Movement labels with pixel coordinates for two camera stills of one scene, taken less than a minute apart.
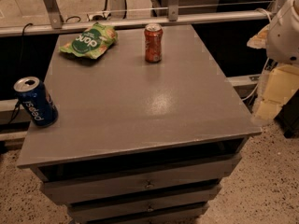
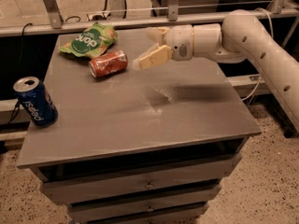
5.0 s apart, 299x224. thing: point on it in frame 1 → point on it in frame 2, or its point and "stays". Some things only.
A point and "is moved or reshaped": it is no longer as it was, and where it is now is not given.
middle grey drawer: x=106 y=210 stays
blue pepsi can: x=38 y=104 stays
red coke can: x=153 y=35 is moved or reshaped
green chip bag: x=92 y=41 stays
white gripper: x=285 y=36 → x=178 y=43
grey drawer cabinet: x=138 y=142 stays
